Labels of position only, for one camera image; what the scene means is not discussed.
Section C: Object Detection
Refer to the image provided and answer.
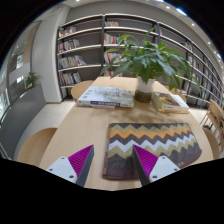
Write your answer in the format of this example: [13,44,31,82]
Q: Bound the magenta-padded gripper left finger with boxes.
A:
[45,144,95,188]

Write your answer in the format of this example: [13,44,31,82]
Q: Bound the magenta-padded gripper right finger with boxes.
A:
[132,144,181,187]

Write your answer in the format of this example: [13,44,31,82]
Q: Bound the zigzag striped grey-backed towel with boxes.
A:
[102,122,203,181]

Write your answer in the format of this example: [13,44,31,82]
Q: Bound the yellow book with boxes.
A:
[152,101,190,115]

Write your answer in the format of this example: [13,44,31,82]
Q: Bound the book with painted cover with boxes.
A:
[151,90,190,112]

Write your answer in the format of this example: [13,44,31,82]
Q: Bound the wooden slatted chair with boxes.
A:
[199,99,224,134]

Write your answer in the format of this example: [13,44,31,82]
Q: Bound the large white magazine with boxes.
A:
[75,85,135,109]

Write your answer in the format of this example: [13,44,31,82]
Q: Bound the small green potted plant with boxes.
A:
[24,71,41,90]

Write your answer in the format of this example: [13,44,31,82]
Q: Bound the grey bookshelf unit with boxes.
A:
[55,13,224,111]

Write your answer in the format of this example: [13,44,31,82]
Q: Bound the ceiling lights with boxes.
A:
[155,0,222,61]

